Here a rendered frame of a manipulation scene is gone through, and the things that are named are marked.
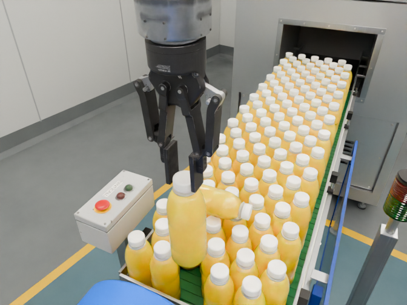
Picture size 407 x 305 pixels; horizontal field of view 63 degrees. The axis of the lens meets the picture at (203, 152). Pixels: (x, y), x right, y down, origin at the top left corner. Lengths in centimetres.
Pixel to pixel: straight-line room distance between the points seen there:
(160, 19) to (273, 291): 59
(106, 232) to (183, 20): 58
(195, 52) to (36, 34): 297
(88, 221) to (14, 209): 193
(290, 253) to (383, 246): 21
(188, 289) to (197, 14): 72
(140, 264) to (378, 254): 57
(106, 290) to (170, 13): 41
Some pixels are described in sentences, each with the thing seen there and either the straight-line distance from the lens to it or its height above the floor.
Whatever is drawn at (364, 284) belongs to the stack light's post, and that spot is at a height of 91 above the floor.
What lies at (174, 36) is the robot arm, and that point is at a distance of 38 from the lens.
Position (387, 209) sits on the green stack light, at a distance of 84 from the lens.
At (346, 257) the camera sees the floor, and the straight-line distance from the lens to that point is 231.
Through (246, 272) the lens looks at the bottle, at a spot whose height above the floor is 106.
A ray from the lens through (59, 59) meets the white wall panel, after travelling 348.
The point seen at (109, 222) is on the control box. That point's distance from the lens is 84.
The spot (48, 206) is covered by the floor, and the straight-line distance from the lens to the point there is 268.
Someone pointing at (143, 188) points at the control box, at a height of 110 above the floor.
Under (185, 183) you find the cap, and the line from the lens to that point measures 53.
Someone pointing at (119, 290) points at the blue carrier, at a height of 123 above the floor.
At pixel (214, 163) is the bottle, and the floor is 104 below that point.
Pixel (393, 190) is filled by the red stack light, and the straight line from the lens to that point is 81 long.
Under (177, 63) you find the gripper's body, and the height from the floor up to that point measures 155.
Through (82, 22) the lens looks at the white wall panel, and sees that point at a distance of 357.
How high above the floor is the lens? 169
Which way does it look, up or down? 35 degrees down
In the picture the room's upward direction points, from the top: straight up
